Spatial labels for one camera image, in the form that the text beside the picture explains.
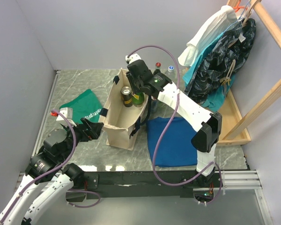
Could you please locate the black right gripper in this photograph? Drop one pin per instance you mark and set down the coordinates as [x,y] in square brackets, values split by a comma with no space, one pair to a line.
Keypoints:
[135,89]

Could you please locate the blue folded t-shirt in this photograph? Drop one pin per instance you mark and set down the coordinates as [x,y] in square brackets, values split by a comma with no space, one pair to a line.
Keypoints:
[175,148]

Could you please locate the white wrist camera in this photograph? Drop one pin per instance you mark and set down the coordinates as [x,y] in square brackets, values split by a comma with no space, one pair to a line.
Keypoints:
[131,58]
[64,116]

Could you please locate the dark cola glass bottle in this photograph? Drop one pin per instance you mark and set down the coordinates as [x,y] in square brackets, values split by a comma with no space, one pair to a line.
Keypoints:
[157,66]

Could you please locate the beige canvas tote bag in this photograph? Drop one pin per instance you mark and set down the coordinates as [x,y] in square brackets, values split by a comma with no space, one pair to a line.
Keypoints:
[120,121]

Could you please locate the green glass bottle gold cap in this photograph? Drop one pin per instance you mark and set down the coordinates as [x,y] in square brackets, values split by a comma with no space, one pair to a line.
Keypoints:
[138,99]

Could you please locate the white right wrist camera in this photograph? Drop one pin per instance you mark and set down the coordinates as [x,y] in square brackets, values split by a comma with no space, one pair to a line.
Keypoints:
[131,58]

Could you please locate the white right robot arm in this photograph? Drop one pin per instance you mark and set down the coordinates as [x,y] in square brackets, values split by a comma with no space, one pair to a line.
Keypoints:
[207,125]

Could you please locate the silver beverage can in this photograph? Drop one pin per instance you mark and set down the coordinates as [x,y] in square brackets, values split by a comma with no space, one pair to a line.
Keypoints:
[126,93]

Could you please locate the green folded t-shirt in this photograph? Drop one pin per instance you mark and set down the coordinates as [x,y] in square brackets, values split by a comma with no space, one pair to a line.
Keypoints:
[86,105]

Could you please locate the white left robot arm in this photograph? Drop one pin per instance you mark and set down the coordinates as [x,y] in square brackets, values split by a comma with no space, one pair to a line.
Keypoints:
[49,175]

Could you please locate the wooden clothes rack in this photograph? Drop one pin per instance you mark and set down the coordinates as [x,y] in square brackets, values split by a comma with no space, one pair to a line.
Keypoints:
[252,111]

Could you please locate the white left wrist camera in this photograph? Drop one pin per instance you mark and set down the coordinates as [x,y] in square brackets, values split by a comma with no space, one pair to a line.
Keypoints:
[64,116]

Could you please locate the clear water bottle blue cap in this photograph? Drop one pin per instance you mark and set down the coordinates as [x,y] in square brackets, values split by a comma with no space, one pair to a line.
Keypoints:
[170,71]

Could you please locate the orange clothes hanger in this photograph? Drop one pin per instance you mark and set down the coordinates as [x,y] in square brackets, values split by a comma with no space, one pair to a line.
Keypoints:
[237,7]

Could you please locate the white hanging shirt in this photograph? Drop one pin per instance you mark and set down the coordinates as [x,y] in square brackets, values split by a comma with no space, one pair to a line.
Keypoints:
[212,28]

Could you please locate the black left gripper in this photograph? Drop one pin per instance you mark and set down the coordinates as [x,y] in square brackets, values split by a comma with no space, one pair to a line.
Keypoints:
[89,131]

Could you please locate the green glass bottle front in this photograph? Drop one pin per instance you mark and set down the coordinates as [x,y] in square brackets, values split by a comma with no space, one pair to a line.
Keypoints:
[154,105]

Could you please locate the dark patterned hanging shirt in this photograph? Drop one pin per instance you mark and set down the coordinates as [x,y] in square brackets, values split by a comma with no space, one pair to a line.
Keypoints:
[209,79]

